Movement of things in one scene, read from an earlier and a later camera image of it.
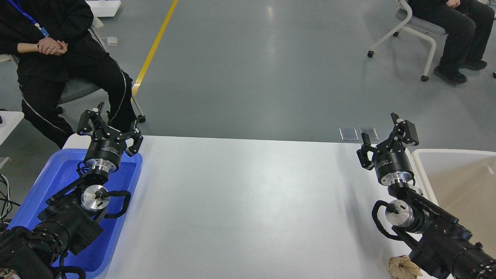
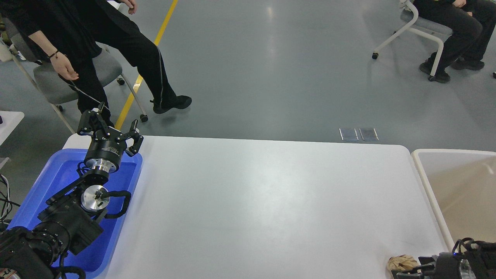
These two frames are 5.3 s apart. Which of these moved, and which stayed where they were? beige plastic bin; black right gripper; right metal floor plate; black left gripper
Moved: black right gripper
Stayed: right metal floor plate; black left gripper; beige plastic bin
